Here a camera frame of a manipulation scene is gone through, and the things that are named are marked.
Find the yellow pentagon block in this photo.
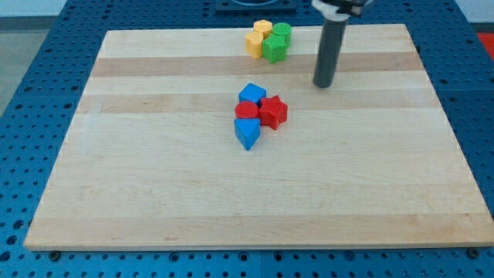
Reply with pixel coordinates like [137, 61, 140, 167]
[253, 19, 273, 39]

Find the green star block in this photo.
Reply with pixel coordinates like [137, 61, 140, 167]
[262, 34, 287, 63]

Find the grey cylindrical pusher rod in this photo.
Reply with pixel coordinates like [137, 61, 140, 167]
[313, 19, 347, 88]

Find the red cylinder block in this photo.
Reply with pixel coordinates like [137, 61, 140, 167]
[235, 100, 259, 119]

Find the blue cube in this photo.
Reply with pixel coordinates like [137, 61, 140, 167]
[239, 83, 267, 106]

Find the red star block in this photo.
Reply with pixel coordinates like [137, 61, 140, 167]
[259, 95, 288, 131]

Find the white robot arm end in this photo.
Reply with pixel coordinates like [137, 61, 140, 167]
[311, 0, 374, 22]

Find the blue triangle block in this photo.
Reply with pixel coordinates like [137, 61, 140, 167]
[234, 118, 260, 151]

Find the green cylinder block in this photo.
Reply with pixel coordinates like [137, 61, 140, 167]
[272, 22, 292, 47]

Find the wooden board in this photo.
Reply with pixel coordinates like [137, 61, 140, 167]
[24, 24, 493, 251]

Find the yellow heart block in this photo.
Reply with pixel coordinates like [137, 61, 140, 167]
[244, 31, 264, 59]

